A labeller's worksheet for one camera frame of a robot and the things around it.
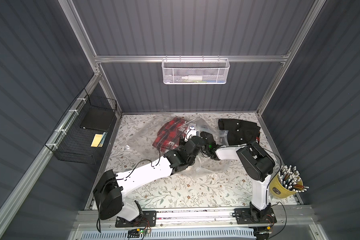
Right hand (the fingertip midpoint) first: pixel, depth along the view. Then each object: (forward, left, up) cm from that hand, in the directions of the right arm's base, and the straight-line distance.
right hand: (187, 140), depth 95 cm
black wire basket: (-16, +55, +22) cm, 61 cm away
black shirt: (+8, -36, -2) cm, 37 cm away
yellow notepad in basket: (-13, +46, +19) cm, 51 cm away
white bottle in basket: (+28, -3, +28) cm, 40 cm away
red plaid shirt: (-1, +11, +5) cm, 12 cm away
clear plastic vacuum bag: (-14, -10, -7) cm, 19 cm away
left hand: (-10, -3, +19) cm, 22 cm away
